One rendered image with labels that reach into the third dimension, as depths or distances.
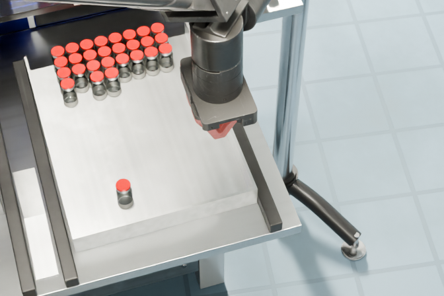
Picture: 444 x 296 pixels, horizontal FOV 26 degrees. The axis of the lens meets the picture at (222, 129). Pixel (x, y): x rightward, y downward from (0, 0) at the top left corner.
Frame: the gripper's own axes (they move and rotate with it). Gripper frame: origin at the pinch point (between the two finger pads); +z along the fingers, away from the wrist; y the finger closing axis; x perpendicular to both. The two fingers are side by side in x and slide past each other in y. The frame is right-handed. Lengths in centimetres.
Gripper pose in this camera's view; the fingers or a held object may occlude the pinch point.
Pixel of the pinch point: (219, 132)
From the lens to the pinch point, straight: 117.3
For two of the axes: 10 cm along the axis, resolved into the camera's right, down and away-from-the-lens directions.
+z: 0.1, 6.0, 8.0
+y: -2.9, -7.6, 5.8
